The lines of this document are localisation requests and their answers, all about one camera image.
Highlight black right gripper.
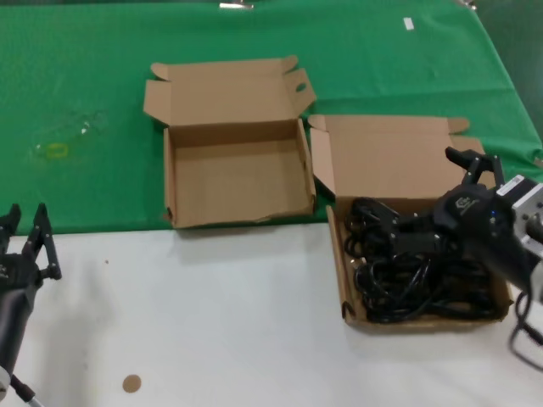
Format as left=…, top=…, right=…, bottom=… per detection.
left=372, top=146, right=540, bottom=293

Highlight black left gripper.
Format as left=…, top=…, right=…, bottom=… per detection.
left=0, top=202, right=64, bottom=371

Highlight black power cable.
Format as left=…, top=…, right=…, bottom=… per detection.
left=345, top=197, right=404, bottom=259
left=354, top=254, right=500, bottom=326

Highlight open brown cardboard box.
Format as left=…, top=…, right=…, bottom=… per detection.
left=308, top=113, right=515, bottom=337
left=143, top=54, right=318, bottom=230

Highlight green table cloth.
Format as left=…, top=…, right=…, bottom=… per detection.
left=0, top=0, right=543, bottom=237

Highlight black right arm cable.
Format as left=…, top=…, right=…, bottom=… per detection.
left=507, top=292, right=543, bottom=370

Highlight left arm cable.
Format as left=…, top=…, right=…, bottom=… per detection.
left=10, top=372, right=43, bottom=407

